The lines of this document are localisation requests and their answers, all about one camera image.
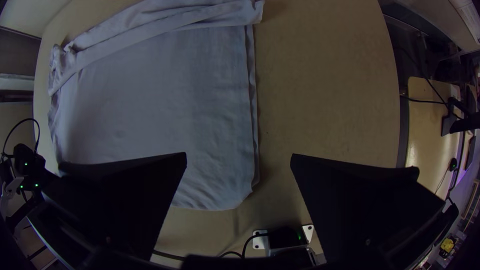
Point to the white printed poster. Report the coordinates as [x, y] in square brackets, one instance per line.
[470, 17]

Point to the grey t-shirt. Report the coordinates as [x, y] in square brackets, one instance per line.
[157, 97]

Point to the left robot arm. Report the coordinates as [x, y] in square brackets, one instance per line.
[28, 161]

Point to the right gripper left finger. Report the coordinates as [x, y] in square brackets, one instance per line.
[123, 202]

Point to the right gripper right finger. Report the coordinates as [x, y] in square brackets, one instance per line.
[360, 210]

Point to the pale wooden side table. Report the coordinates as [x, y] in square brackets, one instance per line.
[427, 150]

